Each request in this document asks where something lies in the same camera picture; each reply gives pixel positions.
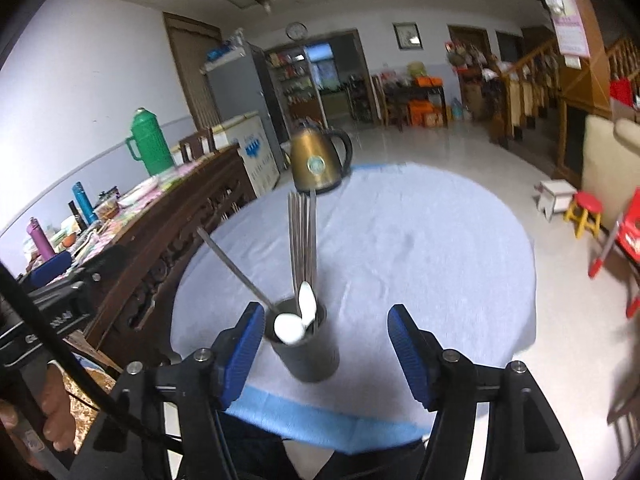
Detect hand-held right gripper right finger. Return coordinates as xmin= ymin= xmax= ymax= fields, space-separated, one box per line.
xmin=389 ymin=304 xmax=583 ymax=480

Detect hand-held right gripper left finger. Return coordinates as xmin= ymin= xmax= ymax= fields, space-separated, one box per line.
xmin=80 ymin=302 xmax=266 ymax=480

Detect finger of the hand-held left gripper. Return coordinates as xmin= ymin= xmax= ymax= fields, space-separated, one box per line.
xmin=27 ymin=252 xmax=72 ymax=288
xmin=27 ymin=245 xmax=126 ymax=307

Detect white plastic spoon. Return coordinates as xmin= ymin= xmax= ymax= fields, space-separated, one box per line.
xmin=274 ymin=313 xmax=307 ymax=346
xmin=298 ymin=281 xmax=318 ymax=324

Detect dark grey utensil holder cup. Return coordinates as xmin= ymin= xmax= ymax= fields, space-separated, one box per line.
xmin=263 ymin=297 xmax=341 ymax=383

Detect dark metal chopstick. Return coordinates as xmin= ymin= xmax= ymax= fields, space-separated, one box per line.
xmin=298 ymin=191 xmax=307 ymax=286
xmin=196 ymin=226 xmax=281 ymax=313
xmin=302 ymin=191 xmax=311 ymax=285
xmin=308 ymin=189 xmax=318 ymax=288
xmin=292 ymin=191 xmax=302 ymax=288
xmin=287 ymin=192 xmax=297 ymax=286

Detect person's left hand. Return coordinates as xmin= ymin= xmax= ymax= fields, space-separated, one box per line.
xmin=0 ymin=362 xmax=77 ymax=471

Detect purple water bottle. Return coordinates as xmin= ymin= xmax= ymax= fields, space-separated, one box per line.
xmin=26 ymin=217 xmax=53 ymax=260

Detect teal water bottle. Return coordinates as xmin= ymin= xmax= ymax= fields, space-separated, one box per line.
xmin=71 ymin=182 xmax=99 ymax=226

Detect gold patterned cushion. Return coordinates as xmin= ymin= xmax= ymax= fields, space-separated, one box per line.
xmin=50 ymin=355 xmax=123 ymax=456

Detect carved wooden sideboard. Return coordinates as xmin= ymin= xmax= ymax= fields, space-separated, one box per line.
xmin=20 ymin=142 xmax=258 ymax=366

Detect pink checkered cloth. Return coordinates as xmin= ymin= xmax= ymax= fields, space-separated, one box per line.
xmin=30 ymin=152 xmax=221 ymax=261

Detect blue table cover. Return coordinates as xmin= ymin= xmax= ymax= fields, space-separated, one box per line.
xmin=225 ymin=162 xmax=432 ymax=443

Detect grey tablecloth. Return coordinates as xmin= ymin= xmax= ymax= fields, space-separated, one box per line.
xmin=170 ymin=161 xmax=538 ymax=396

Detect person's legs in black pants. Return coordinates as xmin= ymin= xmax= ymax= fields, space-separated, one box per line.
xmin=215 ymin=410 xmax=431 ymax=480

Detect green thermos flask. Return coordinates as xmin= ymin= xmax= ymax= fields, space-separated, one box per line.
xmin=125 ymin=107 xmax=175 ymax=177

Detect white chest freezer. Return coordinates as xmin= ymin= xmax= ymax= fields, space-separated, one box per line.
xmin=210 ymin=111 xmax=281 ymax=198

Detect gold electric kettle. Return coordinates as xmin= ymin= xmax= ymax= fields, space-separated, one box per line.
xmin=289 ymin=122 xmax=354 ymax=195

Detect small white stool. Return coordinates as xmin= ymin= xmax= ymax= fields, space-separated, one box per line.
xmin=534 ymin=178 xmax=578 ymax=222

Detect brown wooden door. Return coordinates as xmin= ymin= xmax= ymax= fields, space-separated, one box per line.
xmin=163 ymin=11 xmax=223 ymax=131

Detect grey refrigerator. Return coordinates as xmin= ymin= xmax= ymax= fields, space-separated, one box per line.
xmin=201 ymin=42 xmax=288 ymax=161

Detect red stool with yellow legs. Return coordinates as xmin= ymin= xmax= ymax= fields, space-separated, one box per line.
xmin=565 ymin=191 xmax=604 ymax=239

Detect red plastic chair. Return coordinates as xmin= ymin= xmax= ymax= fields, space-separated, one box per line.
xmin=587 ymin=212 xmax=640 ymax=318

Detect dark wooden side table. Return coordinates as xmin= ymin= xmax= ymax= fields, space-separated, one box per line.
xmin=382 ymin=80 xmax=448 ymax=128

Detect pantry shelf with bottles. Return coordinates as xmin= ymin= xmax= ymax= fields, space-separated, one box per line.
xmin=267 ymin=50 xmax=321 ymax=121

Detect beige sofa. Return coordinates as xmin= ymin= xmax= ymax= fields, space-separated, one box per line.
xmin=580 ymin=114 xmax=640 ymax=241

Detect wooden stair railing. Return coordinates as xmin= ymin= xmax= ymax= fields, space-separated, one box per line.
xmin=492 ymin=37 xmax=563 ymax=148

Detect black cable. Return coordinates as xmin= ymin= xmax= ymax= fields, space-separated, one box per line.
xmin=0 ymin=262 xmax=181 ymax=453

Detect framed wall picture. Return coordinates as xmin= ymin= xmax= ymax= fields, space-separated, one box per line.
xmin=392 ymin=22 xmax=422 ymax=51

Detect pink wall calendar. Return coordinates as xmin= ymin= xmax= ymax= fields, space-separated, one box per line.
xmin=542 ymin=0 xmax=591 ymax=58

